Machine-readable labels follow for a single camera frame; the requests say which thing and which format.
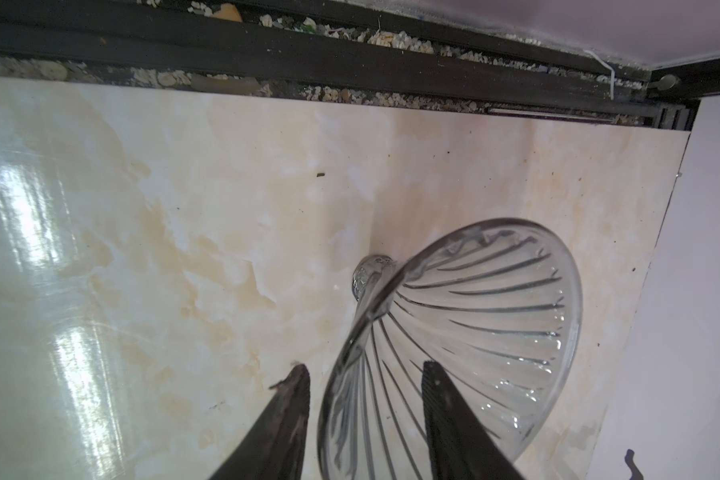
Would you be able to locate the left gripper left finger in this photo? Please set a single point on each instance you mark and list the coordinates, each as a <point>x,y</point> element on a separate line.
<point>274,446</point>

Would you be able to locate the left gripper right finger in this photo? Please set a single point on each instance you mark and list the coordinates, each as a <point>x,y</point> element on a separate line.
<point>458,446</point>

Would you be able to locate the grey ribbed glass dripper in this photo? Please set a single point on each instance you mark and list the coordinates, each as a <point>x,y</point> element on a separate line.
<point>498,304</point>

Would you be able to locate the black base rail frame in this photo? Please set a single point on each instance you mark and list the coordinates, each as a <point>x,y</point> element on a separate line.
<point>339,53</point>

